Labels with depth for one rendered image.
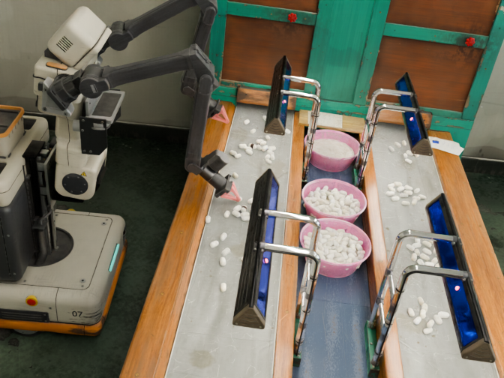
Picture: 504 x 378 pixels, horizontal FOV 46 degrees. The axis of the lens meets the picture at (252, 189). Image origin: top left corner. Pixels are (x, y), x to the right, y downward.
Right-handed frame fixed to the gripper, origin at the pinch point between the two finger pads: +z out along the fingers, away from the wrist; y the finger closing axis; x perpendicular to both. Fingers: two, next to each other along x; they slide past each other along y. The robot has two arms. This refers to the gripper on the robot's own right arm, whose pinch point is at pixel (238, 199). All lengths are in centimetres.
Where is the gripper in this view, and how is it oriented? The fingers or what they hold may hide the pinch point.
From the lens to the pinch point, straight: 235.4
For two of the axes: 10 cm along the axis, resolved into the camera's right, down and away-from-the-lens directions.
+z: 7.0, 6.3, 3.4
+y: 1.1, -5.6, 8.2
